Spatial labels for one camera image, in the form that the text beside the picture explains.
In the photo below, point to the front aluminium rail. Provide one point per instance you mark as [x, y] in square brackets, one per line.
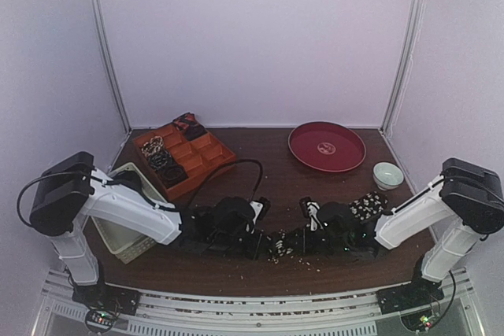
[350, 313]

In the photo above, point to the black white floral tie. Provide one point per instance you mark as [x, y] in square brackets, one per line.
[279, 247]

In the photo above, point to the small celadon bowl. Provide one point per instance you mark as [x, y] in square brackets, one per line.
[387, 176]

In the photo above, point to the right aluminium frame post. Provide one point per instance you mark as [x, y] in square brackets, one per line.
[413, 26]

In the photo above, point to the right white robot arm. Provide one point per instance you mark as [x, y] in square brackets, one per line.
[466, 192]

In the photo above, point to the beige patterned rolled tie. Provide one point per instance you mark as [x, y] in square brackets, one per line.
[153, 146]

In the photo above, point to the black tie in basket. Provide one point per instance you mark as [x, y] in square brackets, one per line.
[130, 179]

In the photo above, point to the aluminium frame post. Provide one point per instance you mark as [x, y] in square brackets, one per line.
[413, 26]
[107, 61]

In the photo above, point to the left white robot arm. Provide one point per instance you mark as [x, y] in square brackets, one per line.
[75, 188]

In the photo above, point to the left aluminium frame post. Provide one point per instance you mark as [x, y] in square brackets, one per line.
[107, 61]

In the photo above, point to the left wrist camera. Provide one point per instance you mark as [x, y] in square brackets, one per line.
[261, 208]

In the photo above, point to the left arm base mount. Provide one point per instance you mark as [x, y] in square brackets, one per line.
[104, 304]

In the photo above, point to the red round plate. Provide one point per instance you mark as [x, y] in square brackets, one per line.
[327, 147]

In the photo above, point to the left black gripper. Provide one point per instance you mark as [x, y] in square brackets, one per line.
[256, 249]

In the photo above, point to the pale green perforated basket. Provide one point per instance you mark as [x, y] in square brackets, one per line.
[125, 244]

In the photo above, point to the black white rolled tie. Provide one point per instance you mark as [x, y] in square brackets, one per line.
[159, 160]

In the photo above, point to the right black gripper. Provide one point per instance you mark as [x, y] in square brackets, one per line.
[304, 241]

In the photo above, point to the dark rolled tie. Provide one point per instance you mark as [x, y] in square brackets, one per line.
[172, 175]

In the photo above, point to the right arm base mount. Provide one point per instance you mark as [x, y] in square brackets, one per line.
[415, 300]

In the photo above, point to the orange compartment tray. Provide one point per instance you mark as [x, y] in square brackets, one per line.
[197, 157]

